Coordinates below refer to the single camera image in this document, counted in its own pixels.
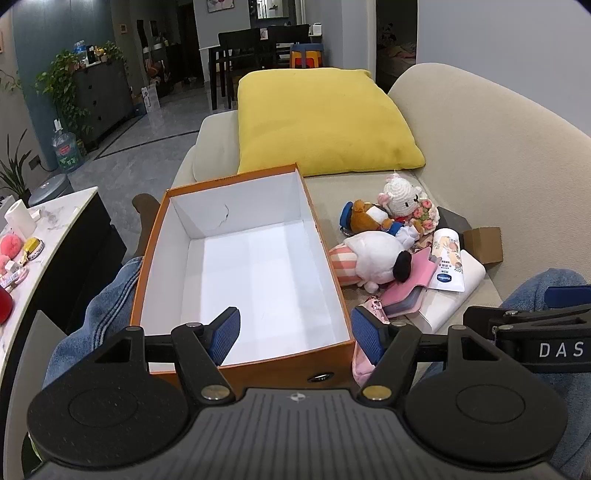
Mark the yellow cushion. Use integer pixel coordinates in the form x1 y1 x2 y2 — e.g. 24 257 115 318
237 68 426 177

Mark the beige sofa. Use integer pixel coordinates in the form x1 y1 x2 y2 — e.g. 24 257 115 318
171 62 591 370

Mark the pink fluffy ball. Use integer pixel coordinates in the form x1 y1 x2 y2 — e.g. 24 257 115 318
0 235 26 259

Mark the white crocheted bunny doll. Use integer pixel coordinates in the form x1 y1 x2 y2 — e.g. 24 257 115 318
376 174 440 232

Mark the stack of coloured stools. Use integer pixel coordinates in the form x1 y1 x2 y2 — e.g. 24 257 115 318
290 42 326 70

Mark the round grey bin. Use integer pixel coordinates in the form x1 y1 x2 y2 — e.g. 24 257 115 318
28 173 75 208

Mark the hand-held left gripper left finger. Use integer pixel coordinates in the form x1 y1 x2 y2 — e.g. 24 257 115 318
95 306 242 403

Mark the brown shoe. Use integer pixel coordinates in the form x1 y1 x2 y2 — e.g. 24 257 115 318
131 194 161 259

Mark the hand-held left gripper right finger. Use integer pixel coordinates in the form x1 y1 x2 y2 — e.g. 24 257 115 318
351 306 502 401

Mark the large water jug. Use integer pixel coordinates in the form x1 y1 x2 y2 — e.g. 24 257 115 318
50 119 85 174

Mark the marble top coffee table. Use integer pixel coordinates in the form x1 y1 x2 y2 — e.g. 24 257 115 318
0 187 127 467

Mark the person's left leg in jeans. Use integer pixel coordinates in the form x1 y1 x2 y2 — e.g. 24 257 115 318
44 256 144 393

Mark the white lotion tube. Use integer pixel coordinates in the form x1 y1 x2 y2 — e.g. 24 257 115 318
425 228 466 294

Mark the person's right leg in jeans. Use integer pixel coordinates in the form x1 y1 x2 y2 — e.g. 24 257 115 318
501 268 591 478

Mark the trailing green plant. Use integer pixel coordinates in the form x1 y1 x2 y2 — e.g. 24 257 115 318
34 51 93 139

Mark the dark dining table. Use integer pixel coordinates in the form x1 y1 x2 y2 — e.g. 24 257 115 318
199 41 324 112

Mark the small pink backpack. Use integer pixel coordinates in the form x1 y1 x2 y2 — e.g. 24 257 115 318
352 295 393 386

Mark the dark grey box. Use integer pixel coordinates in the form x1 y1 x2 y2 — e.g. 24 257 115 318
436 206 472 232

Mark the small brown cardboard box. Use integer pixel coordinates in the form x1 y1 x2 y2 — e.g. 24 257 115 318
463 227 504 265

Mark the pink striped tube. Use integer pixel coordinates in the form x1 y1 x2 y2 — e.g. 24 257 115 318
0 268 28 289

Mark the pink card holder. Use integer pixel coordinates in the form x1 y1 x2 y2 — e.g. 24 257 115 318
381 247 439 319

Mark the white plush with black hat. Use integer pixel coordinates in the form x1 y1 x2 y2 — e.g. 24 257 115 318
329 231 414 292

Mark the orange cardboard box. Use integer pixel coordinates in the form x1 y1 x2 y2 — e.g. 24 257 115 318
130 163 357 391

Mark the person's leg in jeans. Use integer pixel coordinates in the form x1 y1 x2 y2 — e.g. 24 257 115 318
501 268 591 478
44 256 144 393

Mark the dark dining chair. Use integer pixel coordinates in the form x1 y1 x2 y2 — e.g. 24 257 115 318
218 28 269 97
267 24 311 70

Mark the tall leafy potted plant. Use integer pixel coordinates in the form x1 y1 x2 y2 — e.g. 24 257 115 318
0 129 33 199

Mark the brown dog plush blue outfit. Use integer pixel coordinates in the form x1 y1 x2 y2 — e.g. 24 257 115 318
340 199 423 245

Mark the white box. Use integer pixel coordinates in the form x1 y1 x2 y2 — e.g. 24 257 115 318
418 249 486 334

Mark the white toilet paper roll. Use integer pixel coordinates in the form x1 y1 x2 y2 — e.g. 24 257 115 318
4 199 37 238

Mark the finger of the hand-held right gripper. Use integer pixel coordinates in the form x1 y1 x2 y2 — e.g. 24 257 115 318
463 305 591 340
547 285 591 309

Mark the dark grey cabinet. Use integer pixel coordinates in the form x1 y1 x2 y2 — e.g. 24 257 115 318
69 58 137 153

